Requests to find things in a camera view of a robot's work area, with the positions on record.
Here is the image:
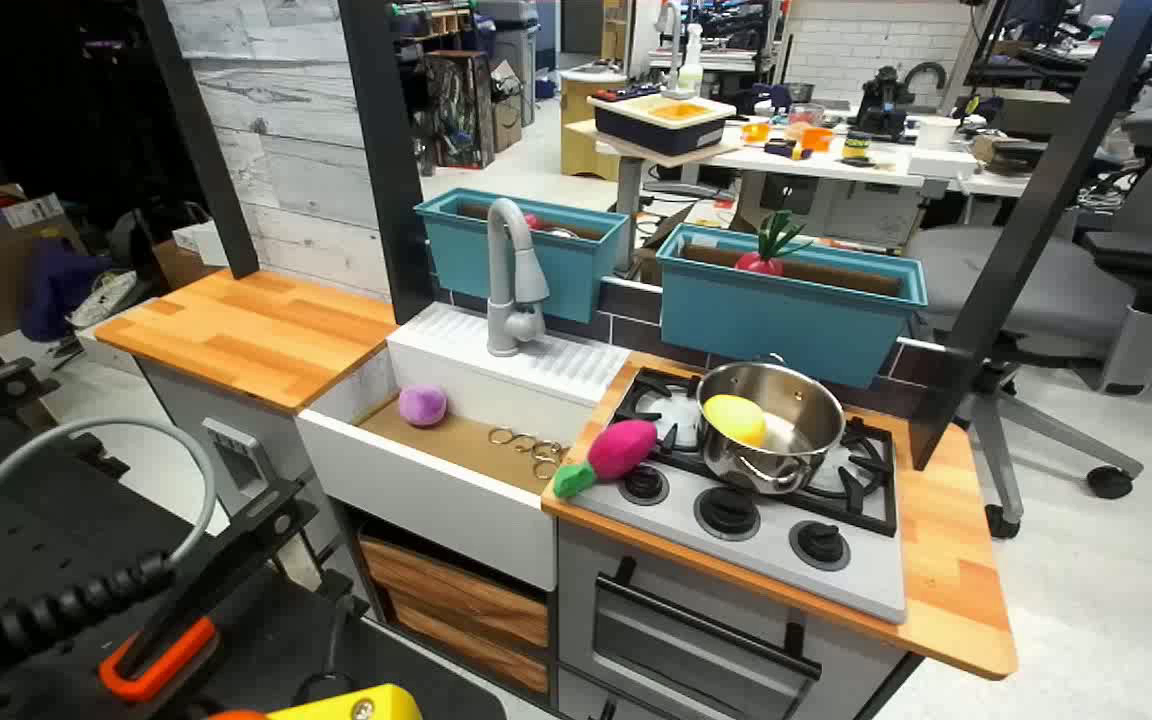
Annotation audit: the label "pink toy plant green leaves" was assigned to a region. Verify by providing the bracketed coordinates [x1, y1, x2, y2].
[734, 213, 807, 280]

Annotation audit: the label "wooden counter beside sink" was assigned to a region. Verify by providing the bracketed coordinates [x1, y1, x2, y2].
[91, 267, 399, 417]

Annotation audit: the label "wooden drawer front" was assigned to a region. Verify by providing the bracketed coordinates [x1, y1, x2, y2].
[347, 533, 555, 699]

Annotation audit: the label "large teal planter box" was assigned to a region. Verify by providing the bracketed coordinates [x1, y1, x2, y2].
[657, 224, 934, 393]

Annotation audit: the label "black tray with orange inside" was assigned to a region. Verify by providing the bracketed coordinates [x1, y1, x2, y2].
[593, 93, 740, 160]

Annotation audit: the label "yellow tool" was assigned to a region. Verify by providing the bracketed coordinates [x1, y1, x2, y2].
[210, 680, 429, 720]

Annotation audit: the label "white toy sink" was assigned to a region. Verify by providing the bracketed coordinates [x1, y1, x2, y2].
[293, 300, 637, 595]

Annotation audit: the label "black stove knob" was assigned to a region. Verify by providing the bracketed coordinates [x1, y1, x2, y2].
[617, 460, 673, 509]
[788, 516, 857, 577]
[694, 479, 765, 538]

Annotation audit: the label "yellow lemon toy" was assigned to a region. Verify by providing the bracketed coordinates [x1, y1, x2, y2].
[699, 393, 778, 450]

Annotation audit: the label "wooden counter around stove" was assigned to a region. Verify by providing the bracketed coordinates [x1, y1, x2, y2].
[539, 348, 1022, 683]

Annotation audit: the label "white table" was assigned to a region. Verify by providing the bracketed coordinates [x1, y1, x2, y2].
[599, 112, 1040, 204]

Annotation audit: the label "grey faucet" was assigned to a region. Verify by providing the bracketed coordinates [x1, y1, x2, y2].
[483, 195, 555, 360]

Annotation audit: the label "black kettle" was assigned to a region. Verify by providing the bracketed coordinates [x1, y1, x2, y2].
[847, 59, 952, 142]

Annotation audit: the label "silver metal pot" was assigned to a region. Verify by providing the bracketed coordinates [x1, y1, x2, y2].
[694, 360, 852, 498]

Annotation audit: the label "pink radish toy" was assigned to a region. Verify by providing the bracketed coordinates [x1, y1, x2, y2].
[550, 417, 666, 502]

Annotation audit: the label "blue bag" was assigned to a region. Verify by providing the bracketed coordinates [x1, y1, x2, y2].
[21, 235, 109, 342]

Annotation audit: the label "grey office chair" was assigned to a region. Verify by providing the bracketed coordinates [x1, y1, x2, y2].
[910, 112, 1152, 542]

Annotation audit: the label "purple ball toy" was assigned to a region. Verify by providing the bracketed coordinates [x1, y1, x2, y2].
[398, 382, 456, 433]

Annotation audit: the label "small teal planter box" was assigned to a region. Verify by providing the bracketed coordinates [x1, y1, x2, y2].
[411, 185, 632, 329]

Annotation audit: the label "black clamp orange handle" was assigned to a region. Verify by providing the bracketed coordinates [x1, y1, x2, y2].
[0, 470, 321, 710]

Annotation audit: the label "grey toy stove top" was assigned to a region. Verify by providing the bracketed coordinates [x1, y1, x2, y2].
[574, 363, 914, 626]

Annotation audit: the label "thin black frame post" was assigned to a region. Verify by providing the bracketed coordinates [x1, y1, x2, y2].
[134, 0, 265, 280]

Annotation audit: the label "grey cable loop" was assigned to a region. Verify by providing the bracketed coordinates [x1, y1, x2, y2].
[0, 412, 226, 632]

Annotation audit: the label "wide black frame post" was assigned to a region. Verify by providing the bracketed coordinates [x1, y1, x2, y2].
[335, 0, 439, 329]

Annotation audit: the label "grey oven door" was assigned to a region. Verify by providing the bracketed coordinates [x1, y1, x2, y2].
[551, 522, 910, 720]

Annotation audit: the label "black corrugated hose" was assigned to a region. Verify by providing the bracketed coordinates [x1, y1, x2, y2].
[0, 546, 179, 696]

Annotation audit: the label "white spray bottle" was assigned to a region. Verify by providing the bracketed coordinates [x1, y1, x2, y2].
[673, 18, 708, 101]

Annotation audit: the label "slanted black frame post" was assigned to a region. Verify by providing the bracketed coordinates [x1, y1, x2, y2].
[914, 0, 1152, 470]

